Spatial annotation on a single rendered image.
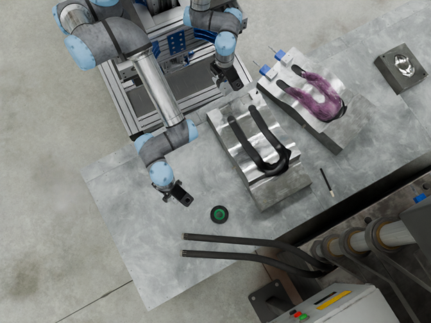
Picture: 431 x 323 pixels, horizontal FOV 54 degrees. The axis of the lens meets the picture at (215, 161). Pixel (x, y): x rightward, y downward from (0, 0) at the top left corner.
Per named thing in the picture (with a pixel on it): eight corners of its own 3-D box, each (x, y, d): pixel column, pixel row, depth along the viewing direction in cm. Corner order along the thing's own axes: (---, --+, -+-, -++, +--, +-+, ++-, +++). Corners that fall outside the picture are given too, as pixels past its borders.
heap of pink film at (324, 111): (280, 92, 198) (283, 85, 190) (305, 67, 201) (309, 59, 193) (323, 129, 193) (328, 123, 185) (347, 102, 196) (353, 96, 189)
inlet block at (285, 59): (264, 52, 206) (265, 46, 201) (271, 45, 207) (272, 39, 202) (285, 69, 204) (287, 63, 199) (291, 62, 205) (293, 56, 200)
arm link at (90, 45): (95, 16, 178) (126, 59, 136) (63, 32, 176) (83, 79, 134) (81, -12, 170) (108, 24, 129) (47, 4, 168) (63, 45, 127)
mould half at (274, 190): (206, 120, 200) (206, 109, 187) (254, 95, 203) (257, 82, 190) (260, 212, 189) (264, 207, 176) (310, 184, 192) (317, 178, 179)
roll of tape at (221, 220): (216, 227, 187) (216, 227, 184) (206, 212, 189) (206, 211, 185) (231, 218, 188) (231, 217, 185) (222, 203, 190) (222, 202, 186)
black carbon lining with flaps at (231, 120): (224, 119, 193) (225, 111, 184) (254, 104, 195) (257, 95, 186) (263, 185, 185) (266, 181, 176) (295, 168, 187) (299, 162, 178)
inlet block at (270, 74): (249, 66, 204) (250, 61, 199) (256, 59, 205) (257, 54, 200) (269, 84, 202) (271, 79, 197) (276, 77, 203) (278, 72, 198)
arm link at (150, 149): (161, 132, 155) (176, 157, 153) (134, 146, 154) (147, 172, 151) (159, 124, 148) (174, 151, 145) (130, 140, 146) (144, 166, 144)
